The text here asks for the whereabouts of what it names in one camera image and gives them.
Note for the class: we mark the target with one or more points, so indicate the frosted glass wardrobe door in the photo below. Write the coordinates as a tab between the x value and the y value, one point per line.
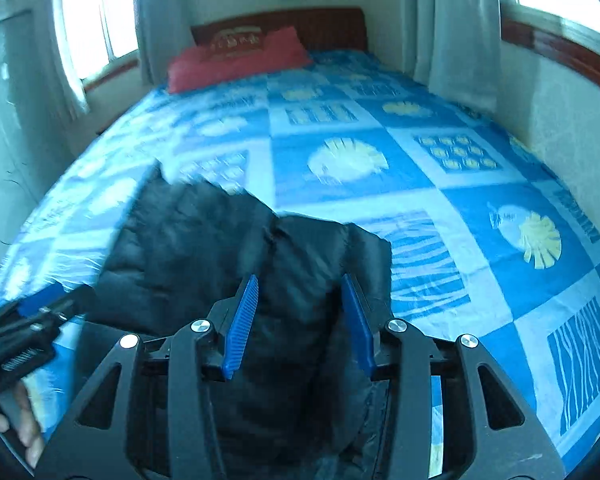
15	135

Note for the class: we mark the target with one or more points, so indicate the window with wooden sill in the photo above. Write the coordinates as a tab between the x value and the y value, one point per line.
100	15
560	15

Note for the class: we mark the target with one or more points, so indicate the blue patterned bed sheet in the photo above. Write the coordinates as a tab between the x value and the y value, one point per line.
480	270

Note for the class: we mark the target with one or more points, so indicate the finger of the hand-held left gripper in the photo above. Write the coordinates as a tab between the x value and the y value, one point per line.
72	300

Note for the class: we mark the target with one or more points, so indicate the white curtain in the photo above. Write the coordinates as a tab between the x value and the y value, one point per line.
467	35
72	70
421	25
160	25

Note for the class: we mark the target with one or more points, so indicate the black puffer jacket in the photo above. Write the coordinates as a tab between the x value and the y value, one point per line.
190	240

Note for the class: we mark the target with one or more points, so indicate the person's left hand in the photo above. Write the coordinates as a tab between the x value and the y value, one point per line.
30	430

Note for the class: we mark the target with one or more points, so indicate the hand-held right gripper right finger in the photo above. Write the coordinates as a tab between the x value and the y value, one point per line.
359	325

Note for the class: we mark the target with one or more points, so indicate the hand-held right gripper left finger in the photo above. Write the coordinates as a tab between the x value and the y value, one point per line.
240	325

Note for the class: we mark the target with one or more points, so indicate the brown wooden headboard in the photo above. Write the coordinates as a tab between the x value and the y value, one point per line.
330	27

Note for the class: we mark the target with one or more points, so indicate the brown printed cushion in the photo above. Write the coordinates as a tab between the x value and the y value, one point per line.
237	42

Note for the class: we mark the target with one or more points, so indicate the red pillow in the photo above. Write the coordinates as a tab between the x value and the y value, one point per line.
250	65

